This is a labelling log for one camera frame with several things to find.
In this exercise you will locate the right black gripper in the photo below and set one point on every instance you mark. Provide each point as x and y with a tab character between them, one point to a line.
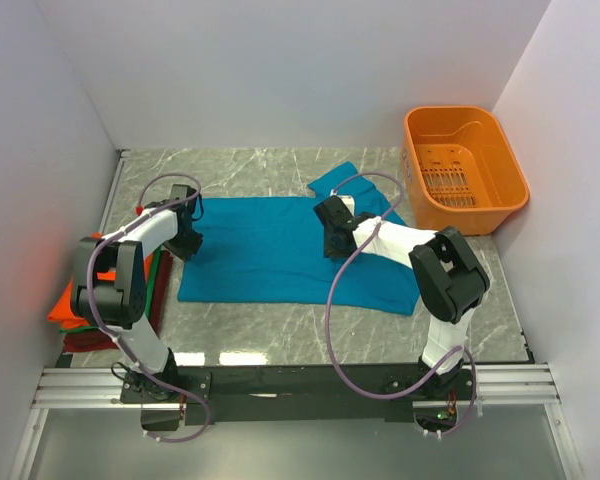
330	252

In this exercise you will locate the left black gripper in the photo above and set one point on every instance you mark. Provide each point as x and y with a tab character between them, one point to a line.
191	248

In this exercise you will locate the teal blue t shirt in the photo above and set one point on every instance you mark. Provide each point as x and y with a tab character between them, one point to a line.
270	250

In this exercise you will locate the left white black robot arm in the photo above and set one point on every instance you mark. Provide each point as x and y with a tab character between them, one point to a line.
109	287

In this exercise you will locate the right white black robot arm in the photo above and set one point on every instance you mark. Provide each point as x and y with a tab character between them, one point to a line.
450	279

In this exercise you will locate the orange plastic basket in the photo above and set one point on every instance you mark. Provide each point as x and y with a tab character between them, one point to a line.
460	170

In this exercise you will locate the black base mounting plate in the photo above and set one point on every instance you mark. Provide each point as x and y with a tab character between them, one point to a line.
286	393

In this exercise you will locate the folded orange t shirt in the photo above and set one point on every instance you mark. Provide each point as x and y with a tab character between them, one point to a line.
68	322

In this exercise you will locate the folded dark red t shirt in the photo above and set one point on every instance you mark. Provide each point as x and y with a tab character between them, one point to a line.
95	340

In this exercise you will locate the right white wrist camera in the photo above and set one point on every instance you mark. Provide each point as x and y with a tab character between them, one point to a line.
349	202

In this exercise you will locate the aluminium rail frame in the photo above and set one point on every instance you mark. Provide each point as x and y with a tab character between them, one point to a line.
97	388

